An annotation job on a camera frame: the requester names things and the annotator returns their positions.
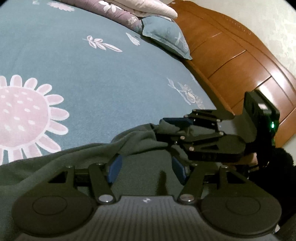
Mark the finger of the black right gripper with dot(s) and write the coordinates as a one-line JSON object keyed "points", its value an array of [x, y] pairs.
{"points": [[201, 144], [201, 117]]}

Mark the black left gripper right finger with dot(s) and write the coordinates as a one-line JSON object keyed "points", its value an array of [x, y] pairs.
{"points": [[226, 200]]}

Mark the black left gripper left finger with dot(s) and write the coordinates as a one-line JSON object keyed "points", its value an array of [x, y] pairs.
{"points": [[66, 201]]}

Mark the right hand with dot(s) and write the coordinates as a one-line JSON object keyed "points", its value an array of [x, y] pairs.
{"points": [[249, 160]]}

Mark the brown wooden headboard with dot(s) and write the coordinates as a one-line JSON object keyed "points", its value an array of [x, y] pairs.
{"points": [[230, 60]]}

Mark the teal pillow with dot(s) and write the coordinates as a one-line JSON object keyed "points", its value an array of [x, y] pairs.
{"points": [[168, 34]]}

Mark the teal floral bed sheet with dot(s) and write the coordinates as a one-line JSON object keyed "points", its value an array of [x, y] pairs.
{"points": [[70, 78]]}

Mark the pink folded quilt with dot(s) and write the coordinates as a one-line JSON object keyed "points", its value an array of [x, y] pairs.
{"points": [[145, 8]]}

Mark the purple floral quilt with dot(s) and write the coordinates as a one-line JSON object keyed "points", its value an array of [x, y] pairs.
{"points": [[117, 12]]}

